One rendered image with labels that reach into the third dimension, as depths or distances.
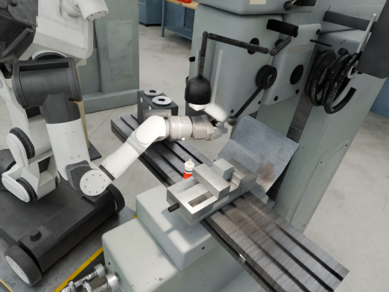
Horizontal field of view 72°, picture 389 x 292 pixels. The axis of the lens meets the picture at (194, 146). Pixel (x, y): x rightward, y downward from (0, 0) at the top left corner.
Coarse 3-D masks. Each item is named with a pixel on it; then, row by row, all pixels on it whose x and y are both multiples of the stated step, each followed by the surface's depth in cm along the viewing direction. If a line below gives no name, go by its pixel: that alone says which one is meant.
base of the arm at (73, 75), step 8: (16, 64) 68; (24, 64) 69; (32, 64) 69; (40, 64) 70; (48, 64) 71; (56, 64) 72; (64, 64) 72; (72, 64) 71; (16, 72) 66; (72, 72) 69; (16, 80) 65; (72, 80) 69; (16, 88) 65; (72, 88) 69; (16, 96) 66; (80, 96) 72; (24, 104) 67
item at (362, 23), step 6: (330, 12) 84; (336, 12) 84; (324, 18) 86; (330, 18) 85; (336, 18) 83; (342, 18) 82; (348, 18) 81; (354, 18) 80; (360, 18) 79; (342, 24) 83; (348, 24) 81; (354, 24) 80; (360, 24) 79; (366, 24) 78; (372, 30) 77
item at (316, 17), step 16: (320, 0) 80; (336, 0) 86; (352, 0) 92; (368, 0) 100; (384, 0) 109; (288, 16) 76; (304, 16) 79; (320, 16) 85; (368, 16) 107; (320, 32) 91
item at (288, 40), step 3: (285, 39) 66; (288, 39) 67; (291, 39) 69; (282, 42) 63; (285, 42) 64; (288, 42) 67; (279, 45) 61; (282, 45) 62; (285, 45) 64; (273, 48) 58; (276, 48) 58; (279, 48) 60; (282, 48) 62; (270, 51) 57; (273, 51) 57; (276, 51) 57; (279, 51) 60; (270, 54) 57; (273, 54) 57
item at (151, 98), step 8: (152, 88) 137; (144, 96) 132; (152, 96) 131; (160, 96) 131; (144, 104) 132; (152, 104) 126; (160, 104) 124; (168, 104) 126; (176, 104) 128; (176, 112) 129; (144, 120) 137
